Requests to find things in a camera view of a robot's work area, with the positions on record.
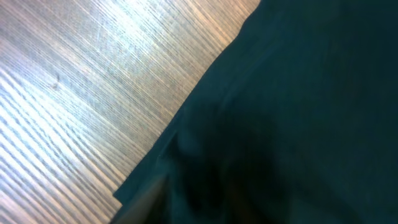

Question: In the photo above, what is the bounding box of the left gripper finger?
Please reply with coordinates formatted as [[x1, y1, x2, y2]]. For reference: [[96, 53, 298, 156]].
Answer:
[[110, 177, 167, 224]]

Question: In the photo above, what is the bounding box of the black t-shirt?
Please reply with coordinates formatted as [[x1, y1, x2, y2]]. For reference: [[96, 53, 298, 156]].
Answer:
[[115, 0, 397, 223]]

